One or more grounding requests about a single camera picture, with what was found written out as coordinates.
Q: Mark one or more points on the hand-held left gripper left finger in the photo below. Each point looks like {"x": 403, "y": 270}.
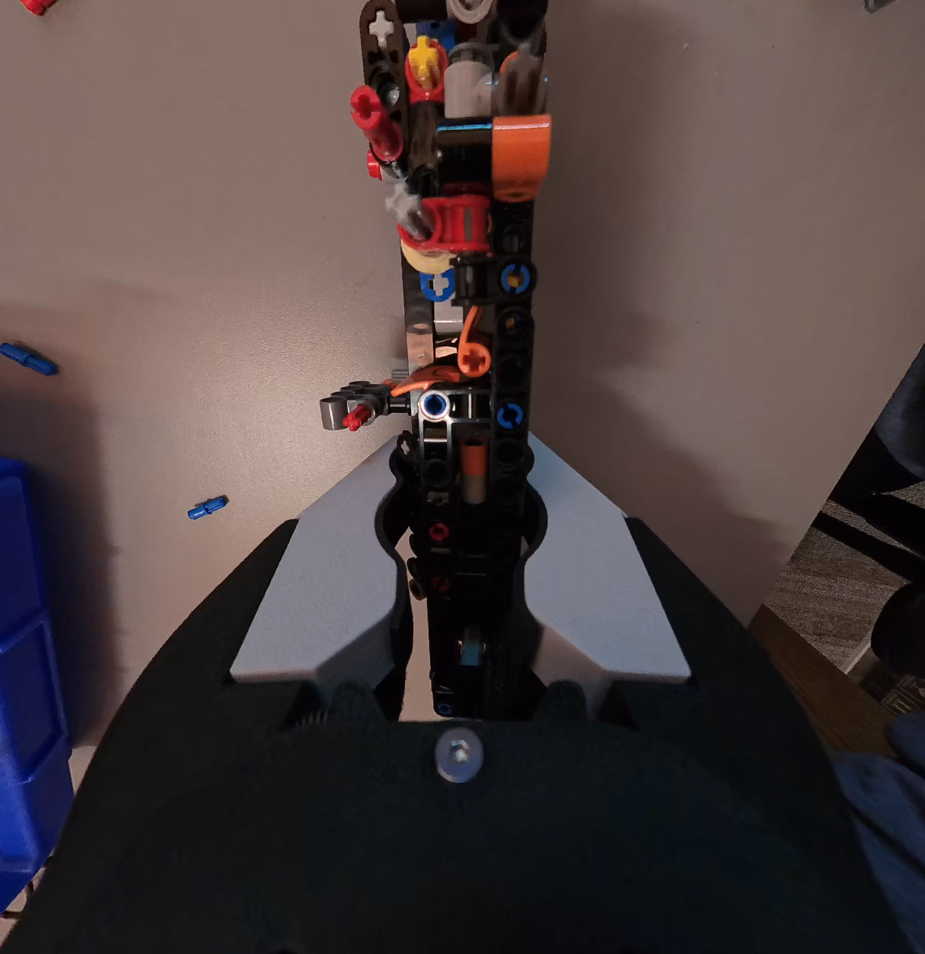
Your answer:
{"x": 320, "y": 589}

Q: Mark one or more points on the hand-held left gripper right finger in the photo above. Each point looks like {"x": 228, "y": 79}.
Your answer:
{"x": 611, "y": 596}

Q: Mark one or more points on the multicoloured lego model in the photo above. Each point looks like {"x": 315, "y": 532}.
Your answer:
{"x": 470, "y": 335}

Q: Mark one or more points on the long blue lego pin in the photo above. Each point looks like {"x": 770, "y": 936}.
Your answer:
{"x": 27, "y": 358}
{"x": 207, "y": 507}

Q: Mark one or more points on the red lego pin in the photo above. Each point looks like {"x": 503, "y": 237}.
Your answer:
{"x": 37, "y": 4}

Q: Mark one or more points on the black office chair base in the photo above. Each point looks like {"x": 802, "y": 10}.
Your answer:
{"x": 887, "y": 544}

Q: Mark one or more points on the blue storage bin white label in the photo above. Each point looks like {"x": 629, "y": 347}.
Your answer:
{"x": 19, "y": 633}

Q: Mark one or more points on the person's blue sweater torso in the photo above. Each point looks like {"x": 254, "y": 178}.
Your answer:
{"x": 887, "y": 820}

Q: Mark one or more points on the person's leg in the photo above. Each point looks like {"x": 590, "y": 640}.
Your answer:
{"x": 913, "y": 402}

